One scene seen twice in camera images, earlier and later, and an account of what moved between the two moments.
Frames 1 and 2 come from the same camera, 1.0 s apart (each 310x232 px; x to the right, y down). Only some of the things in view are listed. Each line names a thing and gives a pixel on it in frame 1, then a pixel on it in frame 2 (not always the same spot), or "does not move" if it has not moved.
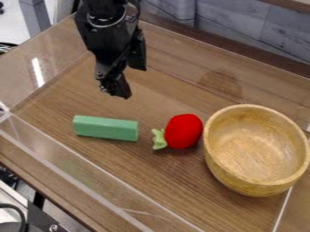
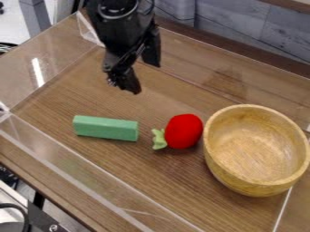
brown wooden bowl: x=255 y=149 does not move
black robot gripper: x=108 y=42 to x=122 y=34
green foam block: x=106 y=128 does not move
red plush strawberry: x=182 y=133 does not move
